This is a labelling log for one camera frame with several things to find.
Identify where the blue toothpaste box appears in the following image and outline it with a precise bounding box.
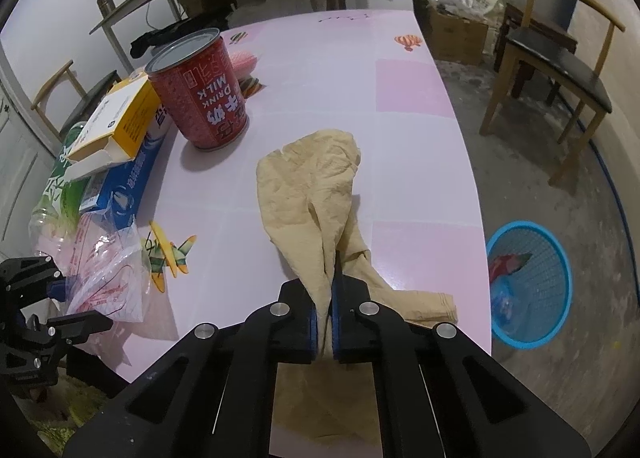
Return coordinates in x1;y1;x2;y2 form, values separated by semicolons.
79;108;173;231

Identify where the brown cardboard box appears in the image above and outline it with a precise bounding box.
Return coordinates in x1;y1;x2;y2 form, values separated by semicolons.
177;0;238;21
412;0;491;66

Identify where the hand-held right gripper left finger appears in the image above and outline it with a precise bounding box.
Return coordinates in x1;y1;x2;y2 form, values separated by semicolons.
62;280;333;458

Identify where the beige cloth rag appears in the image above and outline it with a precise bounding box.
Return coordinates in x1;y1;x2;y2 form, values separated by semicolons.
256;128;458;444

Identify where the white sack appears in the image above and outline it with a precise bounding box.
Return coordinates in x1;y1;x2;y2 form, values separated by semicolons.
235;0;326;31

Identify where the black cloth bag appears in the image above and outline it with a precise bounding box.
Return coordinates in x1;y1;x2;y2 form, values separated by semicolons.
130;20;223;59

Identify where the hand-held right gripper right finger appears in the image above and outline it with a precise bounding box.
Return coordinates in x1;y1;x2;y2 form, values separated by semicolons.
330;273;591;458

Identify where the blue mesh waste basket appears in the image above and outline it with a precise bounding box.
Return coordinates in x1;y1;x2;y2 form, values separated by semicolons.
486;221;573;350

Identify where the green label plastic bottle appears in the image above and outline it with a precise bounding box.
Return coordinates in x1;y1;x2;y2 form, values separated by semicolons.
27;120;101;259

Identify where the red drink can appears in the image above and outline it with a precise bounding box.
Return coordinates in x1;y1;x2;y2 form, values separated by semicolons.
145;28;250;150

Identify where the green fluffy cushion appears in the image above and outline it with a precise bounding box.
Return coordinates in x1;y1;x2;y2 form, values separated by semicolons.
20;373;108;444

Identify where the dark brown wooden stool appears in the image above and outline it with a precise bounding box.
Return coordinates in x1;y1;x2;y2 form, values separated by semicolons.
494;2;578;106

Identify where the white panelled door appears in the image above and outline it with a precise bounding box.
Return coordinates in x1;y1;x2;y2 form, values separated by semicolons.
0;73;58;264

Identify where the yellow white carton box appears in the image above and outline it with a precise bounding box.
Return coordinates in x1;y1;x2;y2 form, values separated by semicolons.
65;73;162;178

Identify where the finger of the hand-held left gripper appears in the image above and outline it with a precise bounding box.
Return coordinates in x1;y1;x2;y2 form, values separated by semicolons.
27;312;115;346
0;255;68;311

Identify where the wooden chair black seat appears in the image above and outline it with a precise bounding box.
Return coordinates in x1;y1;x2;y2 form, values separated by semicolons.
32;60;123;144
479;0;627;187

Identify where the clear plastic bag red print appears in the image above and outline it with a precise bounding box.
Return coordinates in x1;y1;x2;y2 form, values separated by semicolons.
60;215;153;324

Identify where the red snack wrapper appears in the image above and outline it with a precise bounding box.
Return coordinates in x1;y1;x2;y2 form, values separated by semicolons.
489;252;532;285

